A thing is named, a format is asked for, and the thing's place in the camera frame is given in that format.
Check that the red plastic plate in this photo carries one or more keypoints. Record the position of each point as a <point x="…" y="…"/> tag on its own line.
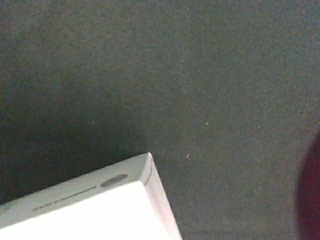
<point x="308" y="194"/>

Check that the black tablecloth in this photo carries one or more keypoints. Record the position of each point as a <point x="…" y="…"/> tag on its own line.
<point x="224" y="94"/>

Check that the white tissue box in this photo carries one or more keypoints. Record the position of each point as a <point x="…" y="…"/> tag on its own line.
<point x="123" y="201"/>

